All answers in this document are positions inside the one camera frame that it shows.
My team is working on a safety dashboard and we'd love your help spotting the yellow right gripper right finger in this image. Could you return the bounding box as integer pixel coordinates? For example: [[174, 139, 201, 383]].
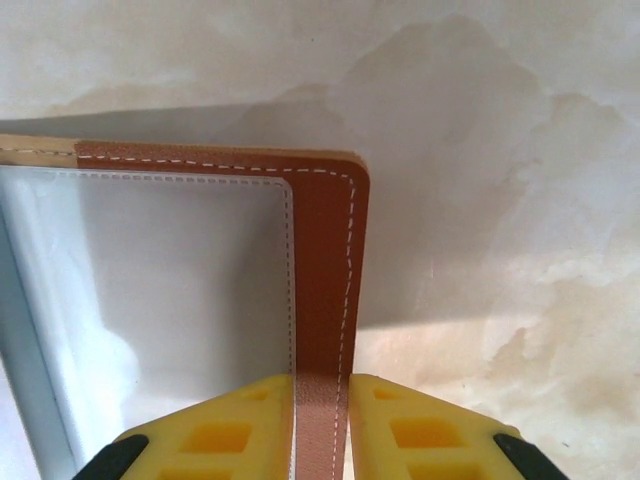
[[348, 373, 590, 480]]

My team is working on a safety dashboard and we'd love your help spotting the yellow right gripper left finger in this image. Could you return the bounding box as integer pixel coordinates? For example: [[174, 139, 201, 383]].
[[73, 372, 294, 480]]

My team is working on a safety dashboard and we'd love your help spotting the brown leather card holder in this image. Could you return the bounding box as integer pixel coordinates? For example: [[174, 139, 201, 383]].
[[0, 133, 372, 480]]

